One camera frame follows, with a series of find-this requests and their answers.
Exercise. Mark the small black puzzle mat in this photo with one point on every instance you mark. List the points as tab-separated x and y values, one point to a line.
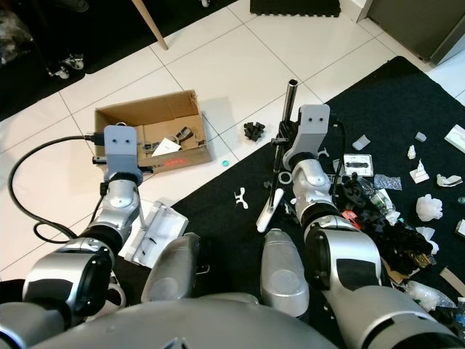
294	6

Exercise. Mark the dark grey cabinet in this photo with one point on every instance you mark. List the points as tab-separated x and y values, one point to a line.
414	22

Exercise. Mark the crumpled white tissue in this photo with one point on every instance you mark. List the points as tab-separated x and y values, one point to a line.
429	209

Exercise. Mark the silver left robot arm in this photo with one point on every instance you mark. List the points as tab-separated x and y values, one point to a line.
120	207

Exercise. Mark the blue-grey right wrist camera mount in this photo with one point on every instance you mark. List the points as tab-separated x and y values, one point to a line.
312	120

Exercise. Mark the white card with black part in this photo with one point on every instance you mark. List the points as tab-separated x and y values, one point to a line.
358	164

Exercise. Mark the folded white paper scrap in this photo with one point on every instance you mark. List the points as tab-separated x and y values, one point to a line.
420	173

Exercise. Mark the curved white plastic piece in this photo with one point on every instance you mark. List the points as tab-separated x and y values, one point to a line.
450	180

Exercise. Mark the wooden furniture leg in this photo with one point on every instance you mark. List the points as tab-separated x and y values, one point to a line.
149	25

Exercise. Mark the silver robot leg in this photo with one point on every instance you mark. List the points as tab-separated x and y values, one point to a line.
167	273
283	273

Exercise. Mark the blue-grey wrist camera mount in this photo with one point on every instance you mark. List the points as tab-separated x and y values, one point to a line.
312	120
123	142

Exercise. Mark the white paper sheet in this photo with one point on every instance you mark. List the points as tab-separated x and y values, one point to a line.
166	147

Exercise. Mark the small grey plastic scrap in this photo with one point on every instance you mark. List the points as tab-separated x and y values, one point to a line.
421	137

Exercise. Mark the black plastic clump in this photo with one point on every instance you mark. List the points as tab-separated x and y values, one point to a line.
255	131

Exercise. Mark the pile of black litter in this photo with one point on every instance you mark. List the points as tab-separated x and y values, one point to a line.
403	247

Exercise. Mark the small white plastic figure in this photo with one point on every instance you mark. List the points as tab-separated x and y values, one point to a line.
415	152

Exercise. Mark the white plastic clip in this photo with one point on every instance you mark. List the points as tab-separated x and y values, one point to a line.
241	198

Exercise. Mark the crinkled silver wrapper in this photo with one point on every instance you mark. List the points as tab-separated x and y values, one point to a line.
386	182

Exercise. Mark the black metal bracket scrap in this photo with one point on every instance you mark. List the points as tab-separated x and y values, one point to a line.
190	134

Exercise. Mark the brown cardboard box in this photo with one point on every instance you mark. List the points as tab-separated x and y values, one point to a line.
116	116

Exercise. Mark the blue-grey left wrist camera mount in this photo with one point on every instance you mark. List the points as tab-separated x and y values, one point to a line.
123	142

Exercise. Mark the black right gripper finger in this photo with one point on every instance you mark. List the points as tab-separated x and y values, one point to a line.
277	130
275	145

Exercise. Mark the green-label plastic bottle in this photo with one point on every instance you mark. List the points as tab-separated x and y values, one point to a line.
381	203

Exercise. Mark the silver left robot leg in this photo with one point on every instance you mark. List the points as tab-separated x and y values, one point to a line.
167	273

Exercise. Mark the long white box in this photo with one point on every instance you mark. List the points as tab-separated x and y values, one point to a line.
456	137

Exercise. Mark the small white box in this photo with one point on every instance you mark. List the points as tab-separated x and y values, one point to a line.
461	230

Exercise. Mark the silver right robot leg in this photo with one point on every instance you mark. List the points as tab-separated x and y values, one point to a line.
283	273

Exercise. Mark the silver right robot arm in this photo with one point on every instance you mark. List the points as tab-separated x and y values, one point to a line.
349	262

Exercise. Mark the large black floor mat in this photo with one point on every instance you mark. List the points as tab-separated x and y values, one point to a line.
102	29

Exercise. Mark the grey robot torso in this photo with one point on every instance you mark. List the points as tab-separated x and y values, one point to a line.
189	327

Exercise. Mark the black caster wheel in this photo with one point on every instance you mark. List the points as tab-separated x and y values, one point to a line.
65	67

